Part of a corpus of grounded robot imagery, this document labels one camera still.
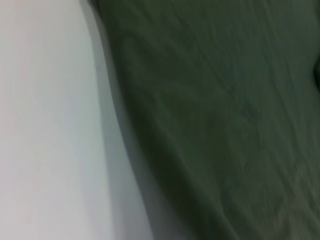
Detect dark green t-shirt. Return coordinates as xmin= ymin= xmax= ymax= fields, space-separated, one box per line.
xmin=89 ymin=0 xmax=320 ymax=240

